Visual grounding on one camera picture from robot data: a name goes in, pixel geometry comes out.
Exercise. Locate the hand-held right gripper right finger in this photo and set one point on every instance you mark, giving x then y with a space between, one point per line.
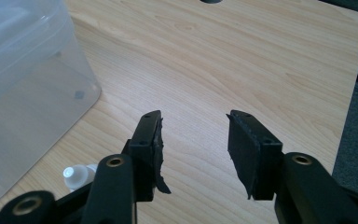
254 155

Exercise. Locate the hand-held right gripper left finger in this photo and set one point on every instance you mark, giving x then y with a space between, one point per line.
144 146

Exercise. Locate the small white plastic bottle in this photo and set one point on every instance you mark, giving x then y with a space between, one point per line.
79 175

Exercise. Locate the clear plastic storage box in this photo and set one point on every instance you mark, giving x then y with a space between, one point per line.
28 93

